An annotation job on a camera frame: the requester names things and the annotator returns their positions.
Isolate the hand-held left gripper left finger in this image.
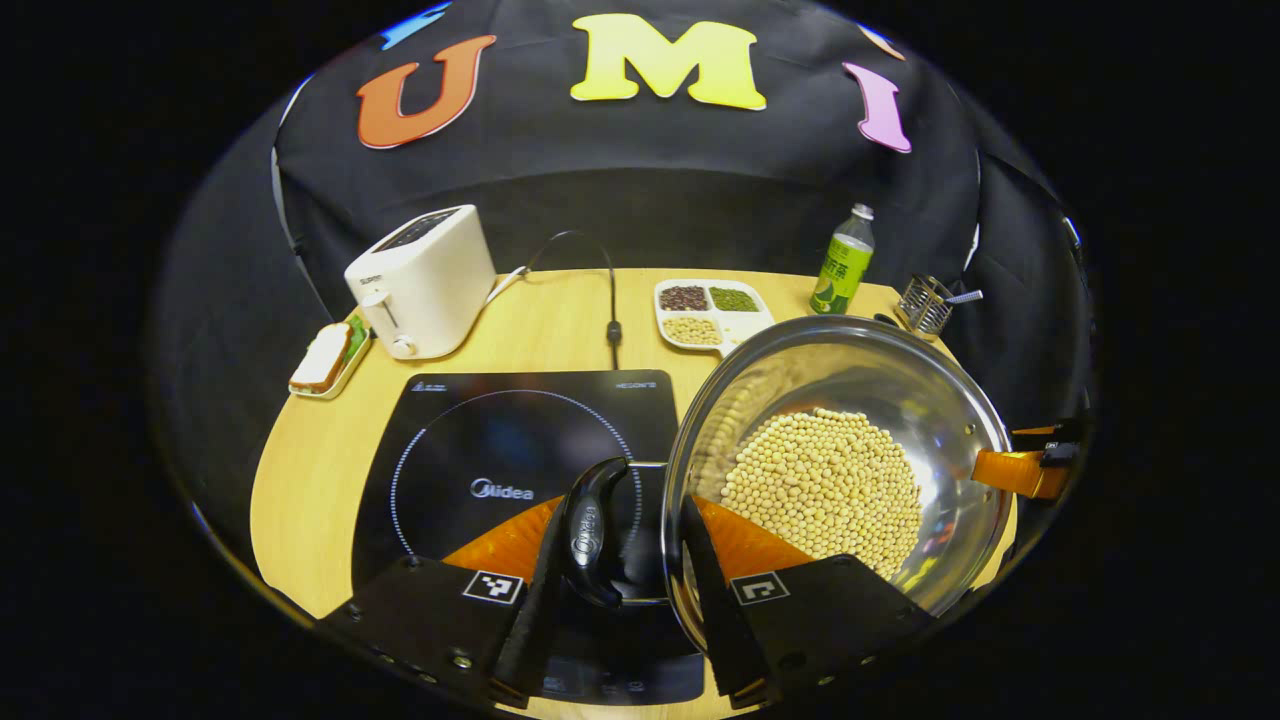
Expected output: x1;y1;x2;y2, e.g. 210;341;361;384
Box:
318;495;567;707

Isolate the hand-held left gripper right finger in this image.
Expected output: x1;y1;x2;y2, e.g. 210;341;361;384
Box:
679;495;937;710

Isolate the stainless steel pot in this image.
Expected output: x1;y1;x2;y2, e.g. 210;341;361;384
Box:
562;315;1015;653

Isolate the black induction cooktop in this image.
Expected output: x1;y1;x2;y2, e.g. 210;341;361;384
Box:
350;370;707;707

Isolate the pile of soybeans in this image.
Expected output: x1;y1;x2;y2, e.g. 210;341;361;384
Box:
719;406;924;582

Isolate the green drink bottle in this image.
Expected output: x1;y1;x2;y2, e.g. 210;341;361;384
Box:
809;203;877;317

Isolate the white divided dish with beans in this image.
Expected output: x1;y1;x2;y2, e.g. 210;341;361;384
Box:
654;278;777;358

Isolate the pale green plate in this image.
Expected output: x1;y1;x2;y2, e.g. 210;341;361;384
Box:
288;314;374;402

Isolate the sandwich with lettuce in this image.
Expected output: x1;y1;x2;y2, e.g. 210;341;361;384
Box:
289;318;369;394

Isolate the white toaster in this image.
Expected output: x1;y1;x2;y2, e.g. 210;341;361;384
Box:
343;204;499;362

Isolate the wire utensil holder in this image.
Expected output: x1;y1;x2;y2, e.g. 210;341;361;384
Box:
894;274;957;337

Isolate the black power cable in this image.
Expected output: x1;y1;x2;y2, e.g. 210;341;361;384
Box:
524;229;624;372

